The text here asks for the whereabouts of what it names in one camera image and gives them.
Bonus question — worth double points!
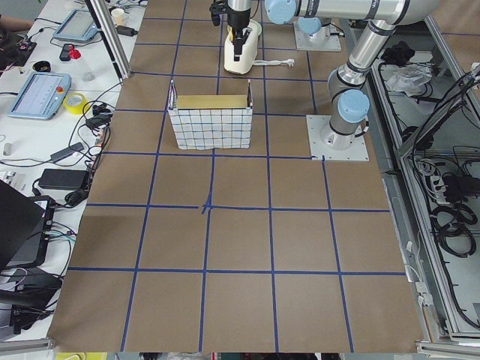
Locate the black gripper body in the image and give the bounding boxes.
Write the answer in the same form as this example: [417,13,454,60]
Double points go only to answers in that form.
[209,1,251,39]

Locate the white two-slot toaster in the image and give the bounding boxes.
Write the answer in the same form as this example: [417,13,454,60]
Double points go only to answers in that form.
[223,19,262,74]

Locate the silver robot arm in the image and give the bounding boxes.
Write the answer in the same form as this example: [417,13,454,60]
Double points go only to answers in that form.
[294,17,344,43]
[265,1,439,115]

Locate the white paper cup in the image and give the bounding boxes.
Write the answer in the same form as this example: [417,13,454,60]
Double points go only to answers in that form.
[110,8,128,26]

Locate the blue teach pendant far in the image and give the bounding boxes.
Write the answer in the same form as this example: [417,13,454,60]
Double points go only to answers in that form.
[52,9,98,43]

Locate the blue teach pendant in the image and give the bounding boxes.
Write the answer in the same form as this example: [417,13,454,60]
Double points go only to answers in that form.
[52,9,98,43]
[7,72,71,120]

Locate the yellow tape roll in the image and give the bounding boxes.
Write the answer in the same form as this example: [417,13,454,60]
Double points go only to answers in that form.
[62,93,87,115]

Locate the blue teach pendant near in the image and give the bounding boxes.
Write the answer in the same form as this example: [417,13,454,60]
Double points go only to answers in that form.
[7,72,71,120]

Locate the black power adapter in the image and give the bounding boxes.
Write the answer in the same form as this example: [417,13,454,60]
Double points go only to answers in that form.
[38,169,88,191]

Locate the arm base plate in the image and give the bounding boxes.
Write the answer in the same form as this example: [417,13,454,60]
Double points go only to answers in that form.
[293,17,341,52]
[306,115,369,162]

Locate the wire basket with wood board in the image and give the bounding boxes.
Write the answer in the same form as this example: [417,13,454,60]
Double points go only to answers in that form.
[168,81,254,151]

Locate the aluminium frame post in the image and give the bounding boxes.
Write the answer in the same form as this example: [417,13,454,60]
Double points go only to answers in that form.
[85,0,131,81]

